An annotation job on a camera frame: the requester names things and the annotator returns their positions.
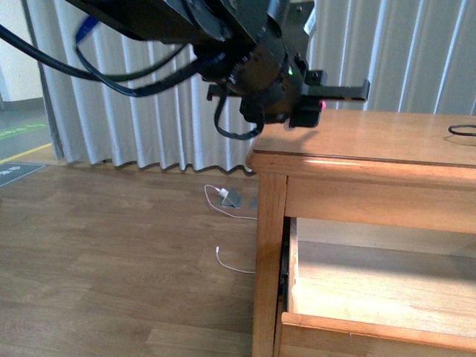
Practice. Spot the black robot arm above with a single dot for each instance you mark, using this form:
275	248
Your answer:
221	33

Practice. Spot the dark grey floor mat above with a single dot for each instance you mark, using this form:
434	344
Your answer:
13	171

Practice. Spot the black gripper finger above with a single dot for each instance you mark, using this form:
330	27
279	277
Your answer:
339	93

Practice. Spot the wooden top drawer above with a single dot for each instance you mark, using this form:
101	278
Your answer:
375	290

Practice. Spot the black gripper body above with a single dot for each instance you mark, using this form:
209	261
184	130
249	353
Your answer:
270	82

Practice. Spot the grey pleated curtain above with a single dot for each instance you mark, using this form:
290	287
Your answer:
419	56

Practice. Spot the open grey floor outlet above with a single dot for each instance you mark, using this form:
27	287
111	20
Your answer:
234	199

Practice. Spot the white charger plug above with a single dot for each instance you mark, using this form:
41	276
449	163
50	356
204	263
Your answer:
223	193

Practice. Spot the closed grey floor outlet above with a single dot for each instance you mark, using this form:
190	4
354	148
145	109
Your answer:
254	203

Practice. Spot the wooden nightstand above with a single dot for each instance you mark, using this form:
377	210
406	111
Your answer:
373	168

